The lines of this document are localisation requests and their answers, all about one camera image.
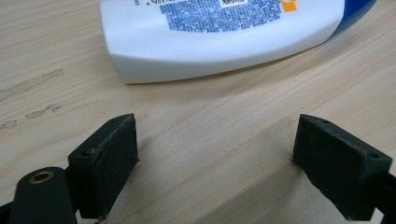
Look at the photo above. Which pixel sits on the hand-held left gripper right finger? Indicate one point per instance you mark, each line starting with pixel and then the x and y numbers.
pixel 336 165

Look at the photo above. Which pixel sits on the white bottle with blue cap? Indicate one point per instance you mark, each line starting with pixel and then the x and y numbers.
pixel 218 53

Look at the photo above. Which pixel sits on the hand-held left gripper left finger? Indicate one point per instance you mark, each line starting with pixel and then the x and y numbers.
pixel 102 168

